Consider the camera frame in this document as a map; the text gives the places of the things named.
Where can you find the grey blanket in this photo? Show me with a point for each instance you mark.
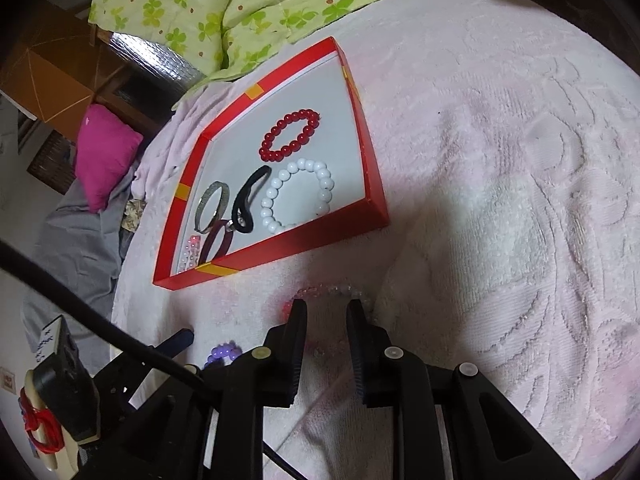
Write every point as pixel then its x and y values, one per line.
pixel 75 250

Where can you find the silver insulation sheet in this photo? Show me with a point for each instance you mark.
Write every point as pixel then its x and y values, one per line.
pixel 155 57

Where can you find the dark red bangle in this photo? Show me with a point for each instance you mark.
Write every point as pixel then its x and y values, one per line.
pixel 227 244

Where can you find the dark wicker drawer unit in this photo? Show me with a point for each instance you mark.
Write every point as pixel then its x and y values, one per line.
pixel 50 162

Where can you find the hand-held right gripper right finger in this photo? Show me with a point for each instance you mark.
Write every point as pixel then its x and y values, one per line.
pixel 356 345

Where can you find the green floral quilt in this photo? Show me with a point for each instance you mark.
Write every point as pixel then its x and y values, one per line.
pixel 200 0

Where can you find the pale pink embossed blanket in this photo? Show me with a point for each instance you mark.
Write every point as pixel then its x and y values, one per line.
pixel 500 185

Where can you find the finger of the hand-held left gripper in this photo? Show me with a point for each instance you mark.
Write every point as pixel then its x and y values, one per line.
pixel 180 341

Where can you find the wooden frame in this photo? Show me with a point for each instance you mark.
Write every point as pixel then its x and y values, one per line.
pixel 130 105

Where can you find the patterned beige cloth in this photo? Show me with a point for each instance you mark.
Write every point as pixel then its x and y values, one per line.
pixel 134 215

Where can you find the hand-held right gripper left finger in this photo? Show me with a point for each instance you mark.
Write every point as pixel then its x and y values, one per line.
pixel 296 345

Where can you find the magenta pillow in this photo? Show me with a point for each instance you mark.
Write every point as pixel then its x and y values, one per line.
pixel 105 155

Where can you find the red shallow box tray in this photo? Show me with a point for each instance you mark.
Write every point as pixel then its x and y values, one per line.
pixel 345 160

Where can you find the orange wooden board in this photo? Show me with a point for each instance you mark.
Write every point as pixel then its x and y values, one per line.
pixel 50 70

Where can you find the silver bangle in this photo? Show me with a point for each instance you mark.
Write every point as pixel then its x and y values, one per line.
pixel 210 197

